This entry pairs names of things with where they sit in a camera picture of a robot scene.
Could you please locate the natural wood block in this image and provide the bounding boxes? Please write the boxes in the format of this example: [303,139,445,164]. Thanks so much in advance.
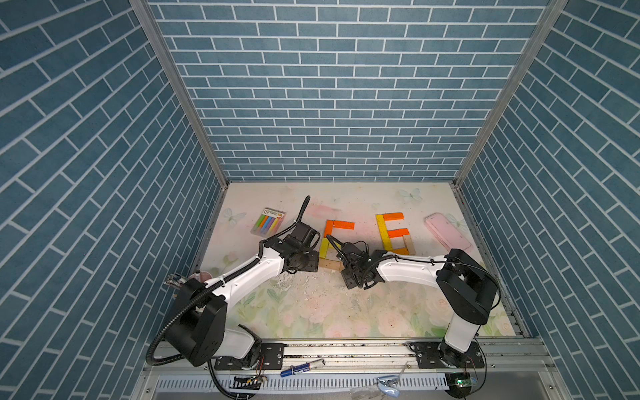
[318,258,344,271]
[403,235,416,255]

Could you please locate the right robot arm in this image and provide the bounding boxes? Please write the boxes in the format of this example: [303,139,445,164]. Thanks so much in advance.
[338,243,502,368]

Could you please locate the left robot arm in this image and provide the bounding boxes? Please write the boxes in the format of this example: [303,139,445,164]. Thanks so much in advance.
[147,248,319,368]

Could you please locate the chalk box coloured sticks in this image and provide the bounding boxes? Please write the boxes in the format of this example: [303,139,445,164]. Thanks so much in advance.
[251,208,286,238]

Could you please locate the pink eraser box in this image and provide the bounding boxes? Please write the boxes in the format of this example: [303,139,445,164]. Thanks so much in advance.
[424,213,473,251]

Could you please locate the clear tape scraps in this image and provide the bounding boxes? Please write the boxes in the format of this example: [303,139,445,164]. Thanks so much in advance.
[350,375,400,400]

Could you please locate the small circuit board green led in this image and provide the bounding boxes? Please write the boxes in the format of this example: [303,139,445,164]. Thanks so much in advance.
[445,373,476,399]

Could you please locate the black corrugated cable left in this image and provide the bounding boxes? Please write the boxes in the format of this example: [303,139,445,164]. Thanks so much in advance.
[144,194,312,367]

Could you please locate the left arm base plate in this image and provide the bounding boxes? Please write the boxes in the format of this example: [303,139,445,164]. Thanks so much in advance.
[214,343,285,371]

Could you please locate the aluminium front rail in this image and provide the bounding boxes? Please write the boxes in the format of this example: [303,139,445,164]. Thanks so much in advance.
[142,337,556,373]

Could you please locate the blue handled screwdriver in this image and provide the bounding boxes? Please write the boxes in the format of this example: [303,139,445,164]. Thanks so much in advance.
[280,358,325,378]

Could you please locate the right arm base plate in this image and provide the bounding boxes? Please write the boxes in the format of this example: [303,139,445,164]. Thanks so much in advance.
[408,341,485,369]

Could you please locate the wire connector bundle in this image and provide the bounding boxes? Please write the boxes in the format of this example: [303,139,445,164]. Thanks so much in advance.
[230,375,268,391]

